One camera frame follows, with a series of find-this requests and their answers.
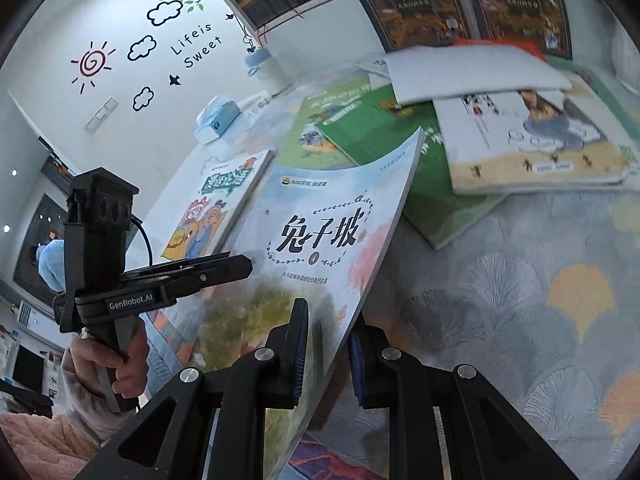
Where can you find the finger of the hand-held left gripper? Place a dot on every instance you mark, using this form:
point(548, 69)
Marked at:
point(195, 260)
point(210, 275)

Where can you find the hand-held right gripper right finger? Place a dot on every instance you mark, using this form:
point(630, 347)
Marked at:
point(356, 365)

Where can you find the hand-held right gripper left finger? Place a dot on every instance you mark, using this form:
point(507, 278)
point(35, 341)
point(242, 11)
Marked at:
point(300, 345)

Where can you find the pastel watercolour cover book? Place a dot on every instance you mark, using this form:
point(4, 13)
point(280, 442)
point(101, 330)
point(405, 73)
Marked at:
point(320, 195)

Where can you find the white cover book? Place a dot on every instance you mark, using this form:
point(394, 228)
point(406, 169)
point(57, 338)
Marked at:
point(475, 75)

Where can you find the red cover book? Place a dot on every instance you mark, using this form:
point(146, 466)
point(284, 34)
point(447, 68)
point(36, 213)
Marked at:
point(532, 51)

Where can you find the person's left forearm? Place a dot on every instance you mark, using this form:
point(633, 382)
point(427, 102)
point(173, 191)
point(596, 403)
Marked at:
point(85, 410)

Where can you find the person's left hand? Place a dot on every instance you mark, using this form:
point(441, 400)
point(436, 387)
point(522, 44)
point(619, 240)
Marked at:
point(132, 375)

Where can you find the cartoon cover book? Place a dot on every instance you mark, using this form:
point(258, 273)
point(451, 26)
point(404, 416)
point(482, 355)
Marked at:
point(215, 210)

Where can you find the blue tissue box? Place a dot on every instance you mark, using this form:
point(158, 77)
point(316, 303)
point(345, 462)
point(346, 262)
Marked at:
point(215, 120)

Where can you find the black outline cloud sticker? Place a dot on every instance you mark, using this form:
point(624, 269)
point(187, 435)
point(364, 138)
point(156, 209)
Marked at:
point(165, 11)
point(141, 48)
point(143, 99)

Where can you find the fan pattern table mat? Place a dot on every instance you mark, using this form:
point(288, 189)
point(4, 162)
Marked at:
point(500, 285)

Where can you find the light green book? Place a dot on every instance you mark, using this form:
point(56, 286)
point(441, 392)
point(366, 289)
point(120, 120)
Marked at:
point(320, 110)

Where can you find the white bottle with blue lid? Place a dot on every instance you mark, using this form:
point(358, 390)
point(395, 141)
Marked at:
point(270, 72)

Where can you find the dark green book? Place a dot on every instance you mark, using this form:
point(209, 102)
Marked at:
point(380, 135)

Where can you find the beige seated figure book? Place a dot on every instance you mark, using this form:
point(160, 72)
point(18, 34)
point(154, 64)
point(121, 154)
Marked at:
point(500, 160)

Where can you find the ornate dark hardcover book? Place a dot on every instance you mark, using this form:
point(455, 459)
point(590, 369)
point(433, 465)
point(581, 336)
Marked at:
point(520, 0)
point(400, 0)

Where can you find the white ribbed vase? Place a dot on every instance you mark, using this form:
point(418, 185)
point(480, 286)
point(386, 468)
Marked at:
point(627, 60)

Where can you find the dark wall screen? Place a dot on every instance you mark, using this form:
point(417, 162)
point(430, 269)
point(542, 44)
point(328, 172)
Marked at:
point(35, 230)

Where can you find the white wall switch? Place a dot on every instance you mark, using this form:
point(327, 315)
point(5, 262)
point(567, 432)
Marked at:
point(101, 115)

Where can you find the sun wall sticker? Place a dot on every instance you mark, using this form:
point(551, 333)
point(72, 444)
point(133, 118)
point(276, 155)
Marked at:
point(92, 62)

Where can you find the black bird wall sticker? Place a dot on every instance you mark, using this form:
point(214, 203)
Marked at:
point(175, 79)

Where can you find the black lettering wall sticker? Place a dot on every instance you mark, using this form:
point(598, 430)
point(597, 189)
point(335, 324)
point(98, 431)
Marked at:
point(195, 45)

